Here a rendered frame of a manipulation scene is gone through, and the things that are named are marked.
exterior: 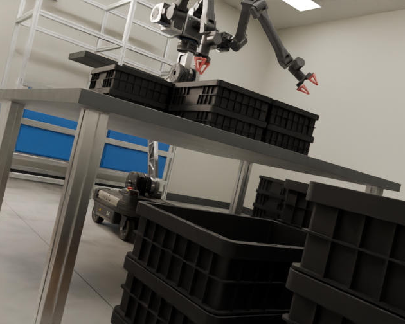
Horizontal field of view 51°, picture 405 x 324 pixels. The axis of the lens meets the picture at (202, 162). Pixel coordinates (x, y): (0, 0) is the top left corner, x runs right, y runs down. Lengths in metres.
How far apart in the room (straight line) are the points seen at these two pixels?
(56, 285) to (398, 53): 4.67
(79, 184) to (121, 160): 3.12
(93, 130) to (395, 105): 4.28
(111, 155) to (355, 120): 2.85
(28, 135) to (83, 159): 2.81
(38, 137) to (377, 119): 3.57
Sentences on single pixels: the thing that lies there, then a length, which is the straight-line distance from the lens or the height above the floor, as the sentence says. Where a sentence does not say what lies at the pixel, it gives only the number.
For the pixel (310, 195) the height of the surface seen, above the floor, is 0.58.
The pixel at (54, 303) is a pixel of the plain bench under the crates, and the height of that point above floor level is 0.12.
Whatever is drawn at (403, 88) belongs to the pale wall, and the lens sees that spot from 5.16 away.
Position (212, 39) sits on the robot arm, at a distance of 2.33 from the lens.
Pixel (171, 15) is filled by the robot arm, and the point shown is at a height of 1.40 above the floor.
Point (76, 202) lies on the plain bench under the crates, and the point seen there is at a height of 0.40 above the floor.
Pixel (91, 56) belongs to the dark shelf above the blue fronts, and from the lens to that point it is 4.18.
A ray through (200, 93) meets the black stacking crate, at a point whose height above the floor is 0.88.
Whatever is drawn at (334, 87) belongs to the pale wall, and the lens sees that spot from 5.65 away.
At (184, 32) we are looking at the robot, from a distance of 2.92.
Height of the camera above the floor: 0.59
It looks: level
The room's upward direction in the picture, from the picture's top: 13 degrees clockwise
